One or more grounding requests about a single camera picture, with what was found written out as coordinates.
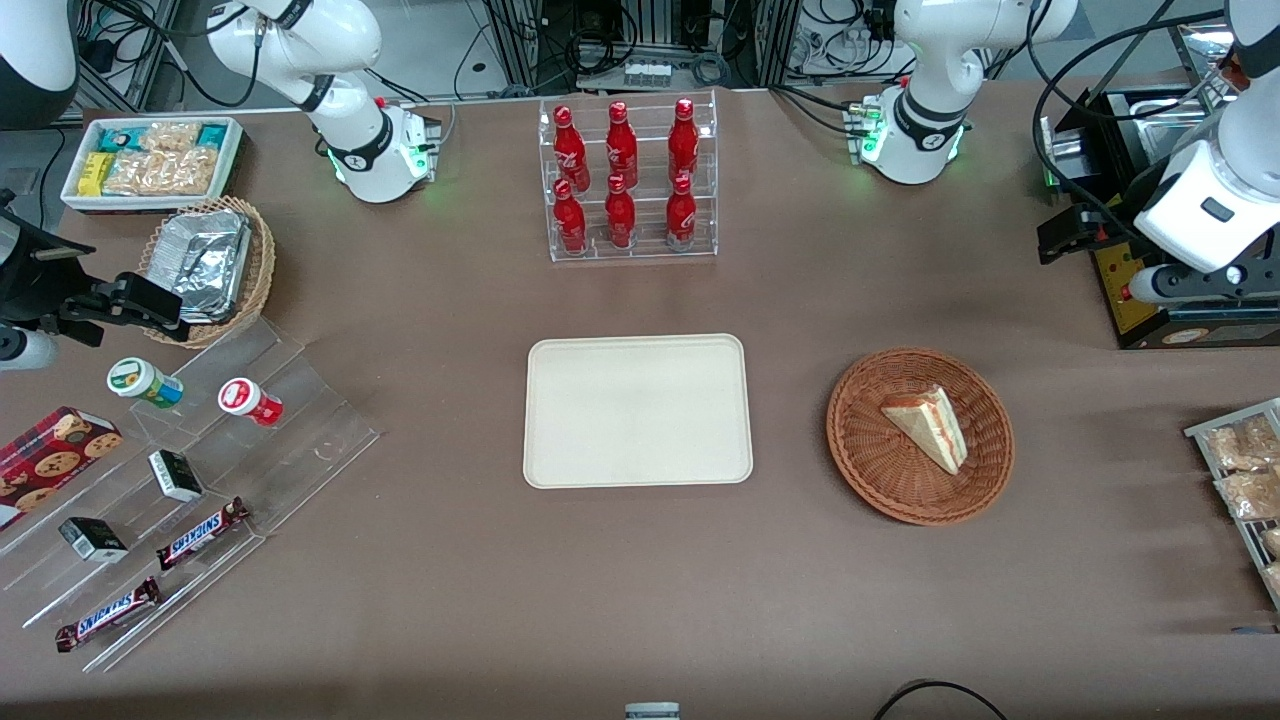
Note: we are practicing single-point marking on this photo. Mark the snickers bar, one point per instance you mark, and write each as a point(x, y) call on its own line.
point(200, 533)
point(108, 614)

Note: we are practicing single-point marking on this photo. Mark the small clear cracker bag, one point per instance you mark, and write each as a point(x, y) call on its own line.
point(170, 136)

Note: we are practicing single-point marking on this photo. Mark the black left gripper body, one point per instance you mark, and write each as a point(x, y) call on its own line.
point(1118, 212)

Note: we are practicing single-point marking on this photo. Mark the round brown wicker basket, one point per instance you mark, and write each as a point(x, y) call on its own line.
point(880, 460)

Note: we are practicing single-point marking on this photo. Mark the tray of packaged snacks right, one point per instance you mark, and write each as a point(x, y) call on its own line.
point(1245, 540)

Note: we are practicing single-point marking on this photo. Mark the small black box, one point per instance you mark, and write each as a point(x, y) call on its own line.
point(92, 540)
point(175, 476)

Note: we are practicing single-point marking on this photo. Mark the white power strip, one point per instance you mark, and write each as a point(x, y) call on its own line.
point(647, 74)

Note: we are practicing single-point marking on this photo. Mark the light wicker basket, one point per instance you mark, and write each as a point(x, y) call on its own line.
point(262, 260)

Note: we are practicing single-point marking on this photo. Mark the red cola bottle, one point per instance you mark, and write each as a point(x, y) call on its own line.
point(570, 222)
point(681, 215)
point(570, 150)
point(621, 145)
point(620, 218)
point(683, 140)

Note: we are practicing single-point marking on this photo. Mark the black food warmer machine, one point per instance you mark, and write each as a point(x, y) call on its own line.
point(1130, 300)

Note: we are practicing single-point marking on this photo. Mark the triangular sandwich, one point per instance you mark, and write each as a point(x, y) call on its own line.
point(930, 425)

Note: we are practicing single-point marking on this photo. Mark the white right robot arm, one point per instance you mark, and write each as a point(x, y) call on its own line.
point(330, 50)

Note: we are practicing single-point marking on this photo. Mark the white rectangular snack bin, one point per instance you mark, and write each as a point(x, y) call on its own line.
point(75, 195)

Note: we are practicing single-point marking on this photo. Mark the grey object at table edge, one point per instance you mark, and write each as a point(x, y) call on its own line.
point(652, 712)

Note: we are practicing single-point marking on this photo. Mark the yellow snack packet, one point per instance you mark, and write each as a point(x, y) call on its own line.
point(95, 175)

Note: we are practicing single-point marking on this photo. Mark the red cookie box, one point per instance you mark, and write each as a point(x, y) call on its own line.
point(50, 460)

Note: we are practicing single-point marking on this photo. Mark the teal snack packet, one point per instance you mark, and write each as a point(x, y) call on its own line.
point(120, 138)
point(212, 135)

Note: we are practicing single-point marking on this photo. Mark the clear acrylic bottle rack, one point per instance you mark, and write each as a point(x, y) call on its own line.
point(650, 140)

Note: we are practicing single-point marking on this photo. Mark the large clear cracker bag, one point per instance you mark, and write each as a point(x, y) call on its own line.
point(160, 172)

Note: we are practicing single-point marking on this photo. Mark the red lidded cup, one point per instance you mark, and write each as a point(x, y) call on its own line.
point(245, 398)

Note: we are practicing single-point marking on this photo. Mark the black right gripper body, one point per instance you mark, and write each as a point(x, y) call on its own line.
point(30, 283)

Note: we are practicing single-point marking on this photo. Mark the steel warmer pan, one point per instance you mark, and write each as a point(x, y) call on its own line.
point(1170, 125)

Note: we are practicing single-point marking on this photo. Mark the aluminium foil containers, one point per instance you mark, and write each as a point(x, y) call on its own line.
point(205, 260)

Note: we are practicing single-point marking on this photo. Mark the clear acrylic stepped stand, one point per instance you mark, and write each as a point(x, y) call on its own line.
point(300, 420)

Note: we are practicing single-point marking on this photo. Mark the green lidded cup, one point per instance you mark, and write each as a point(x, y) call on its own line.
point(140, 380)

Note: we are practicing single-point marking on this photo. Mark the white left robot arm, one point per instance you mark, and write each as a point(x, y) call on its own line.
point(930, 60)

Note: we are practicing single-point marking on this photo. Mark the clear bag of pastries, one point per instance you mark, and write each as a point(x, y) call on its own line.
point(1274, 580)
point(1273, 542)
point(1240, 445)
point(1250, 495)

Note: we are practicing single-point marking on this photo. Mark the beige rectangular tray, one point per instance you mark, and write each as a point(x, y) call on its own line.
point(620, 410)

